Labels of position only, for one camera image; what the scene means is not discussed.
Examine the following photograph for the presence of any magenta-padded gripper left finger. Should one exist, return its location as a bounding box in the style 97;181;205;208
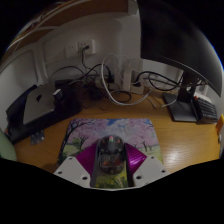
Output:
53;139;100;189

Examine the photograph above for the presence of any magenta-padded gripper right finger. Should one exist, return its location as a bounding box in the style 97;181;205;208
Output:
123;141;171;188

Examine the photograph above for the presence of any transparent computer mouse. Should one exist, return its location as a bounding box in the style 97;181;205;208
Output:
97;134;128;176

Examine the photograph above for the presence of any flower landscape print mouse pad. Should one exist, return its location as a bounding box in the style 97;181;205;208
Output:
57;117;165;190

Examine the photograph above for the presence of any small grey metal plate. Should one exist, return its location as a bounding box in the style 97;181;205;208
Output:
30;129;46;146

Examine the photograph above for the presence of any black box stand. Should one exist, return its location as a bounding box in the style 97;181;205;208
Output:
5;79;83;145

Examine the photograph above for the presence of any silver mini computer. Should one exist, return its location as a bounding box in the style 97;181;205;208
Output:
22;91;56;125

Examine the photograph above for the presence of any black keyboard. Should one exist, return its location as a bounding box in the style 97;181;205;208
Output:
193;95;219;124

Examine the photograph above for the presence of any white power strip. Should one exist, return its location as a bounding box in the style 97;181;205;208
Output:
120;59;146;96

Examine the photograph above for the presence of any black curved monitor with stand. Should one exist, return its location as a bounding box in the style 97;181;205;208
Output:
138;0;224;123

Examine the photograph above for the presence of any white wall outlet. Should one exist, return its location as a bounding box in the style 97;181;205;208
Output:
64;39;97;58

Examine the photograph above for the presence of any wooden wall shelf unit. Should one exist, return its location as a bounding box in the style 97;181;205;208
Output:
0;0;134;64

